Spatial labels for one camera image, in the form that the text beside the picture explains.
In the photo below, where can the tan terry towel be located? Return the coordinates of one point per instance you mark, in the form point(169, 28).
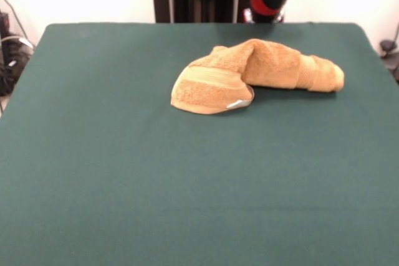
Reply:
point(202, 91)

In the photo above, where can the black power adapter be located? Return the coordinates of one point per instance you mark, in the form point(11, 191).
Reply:
point(3, 23)

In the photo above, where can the dark green table cloth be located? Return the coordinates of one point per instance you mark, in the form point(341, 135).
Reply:
point(124, 169)

